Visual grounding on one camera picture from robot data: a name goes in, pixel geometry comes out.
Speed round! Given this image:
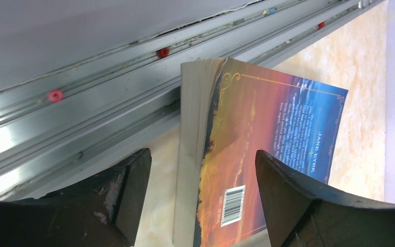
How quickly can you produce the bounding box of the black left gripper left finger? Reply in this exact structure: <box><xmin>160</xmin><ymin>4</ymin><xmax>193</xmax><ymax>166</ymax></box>
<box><xmin>0</xmin><ymin>148</ymin><xmax>152</xmax><ymax>246</ymax></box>

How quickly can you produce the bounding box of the aluminium frame rail left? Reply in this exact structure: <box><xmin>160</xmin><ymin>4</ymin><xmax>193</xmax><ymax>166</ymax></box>
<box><xmin>0</xmin><ymin>1</ymin><xmax>378</xmax><ymax>200</ymax></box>

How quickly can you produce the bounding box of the orange blue Jane Eyre book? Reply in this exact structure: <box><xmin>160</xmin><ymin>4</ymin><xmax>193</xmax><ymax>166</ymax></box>
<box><xmin>173</xmin><ymin>58</ymin><xmax>348</xmax><ymax>246</ymax></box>

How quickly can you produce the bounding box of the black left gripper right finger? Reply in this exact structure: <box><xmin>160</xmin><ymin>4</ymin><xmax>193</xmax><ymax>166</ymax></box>
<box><xmin>255</xmin><ymin>150</ymin><xmax>395</xmax><ymax>246</ymax></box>

